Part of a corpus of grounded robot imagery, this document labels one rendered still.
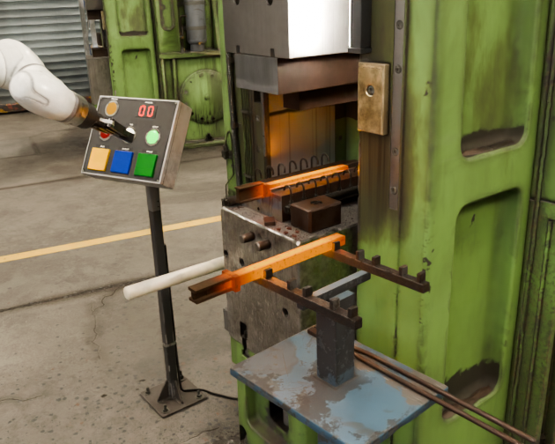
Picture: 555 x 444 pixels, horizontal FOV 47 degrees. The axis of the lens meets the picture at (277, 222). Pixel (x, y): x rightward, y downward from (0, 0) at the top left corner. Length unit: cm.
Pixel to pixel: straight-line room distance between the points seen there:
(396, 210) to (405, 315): 29
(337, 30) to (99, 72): 512
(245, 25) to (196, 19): 467
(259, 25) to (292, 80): 17
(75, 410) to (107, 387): 18
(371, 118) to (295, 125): 52
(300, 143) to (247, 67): 42
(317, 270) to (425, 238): 31
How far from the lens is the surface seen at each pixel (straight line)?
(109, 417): 264
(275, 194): 178
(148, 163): 209
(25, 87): 172
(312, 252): 145
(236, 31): 183
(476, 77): 170
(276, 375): 149
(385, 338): 182
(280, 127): 205
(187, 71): 651
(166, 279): 215
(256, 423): 225
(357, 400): 142
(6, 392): 294
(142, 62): 653
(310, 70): 175
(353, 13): 161
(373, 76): 159
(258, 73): 176
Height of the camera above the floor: 154
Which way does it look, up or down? 20 degrees down
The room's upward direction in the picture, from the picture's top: 2 degrees counter-clockwise
